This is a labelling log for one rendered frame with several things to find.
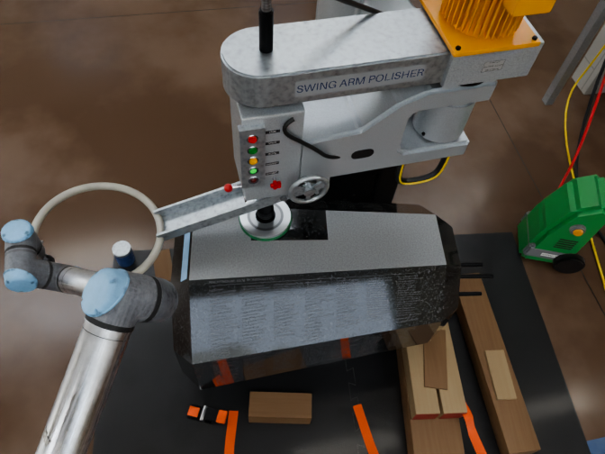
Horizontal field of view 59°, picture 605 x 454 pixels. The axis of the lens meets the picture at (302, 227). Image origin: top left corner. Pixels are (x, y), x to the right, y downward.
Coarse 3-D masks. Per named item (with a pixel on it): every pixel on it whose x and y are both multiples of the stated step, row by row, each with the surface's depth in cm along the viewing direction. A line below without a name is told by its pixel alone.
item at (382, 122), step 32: (352, 96) 185; (384, 96) 177; (416, 96) 173; (448, 96) 175; (480, 96) 179; (320, 128) 179; (352, 128) 179; (384, 128) 180; (320, 160) 186; (352, 160) 190; (384, 160) 196; (416, 160) 201
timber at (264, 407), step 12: (252, 396) 258; (264, 396) 258; (276, 396) 259; (288, 396) 259; (300, 396) 259; (252, 408) 255; (264, 408) 255; (276, 408) 256; (288, 408) 256; (300, 408) 256; (252, 420) 259; (264, 420) 258; (276, 420) 258; (288, 420) 258; (300, 420) 257
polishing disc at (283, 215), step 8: (280, 208) 226; (288, 208) 226; (240, 216) 223; (248, 216) 223; (280, 216) 224; (288, 216) 224; (248, 224) 221; (256, 224) 221; (264, 224) 221; (272, 224) 221; (280, 224) 222; (288, 224) 222; (248, 232) 219; (256, 232) 219; (264, 232) 219; (272, 232) 219; (280, 232) 219
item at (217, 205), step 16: (208, 192) 210; (224, 192) 212; (240, 192) 213; (320, 192) 202; (160, 208) 211; (176, 208) 212; (192, 208) 213; (208, 208) 212; (224, 208) 210; (240, 208) 204; (256, 208) 207; (176, 224) 211; (192, 224) 205; (208, 224) 208
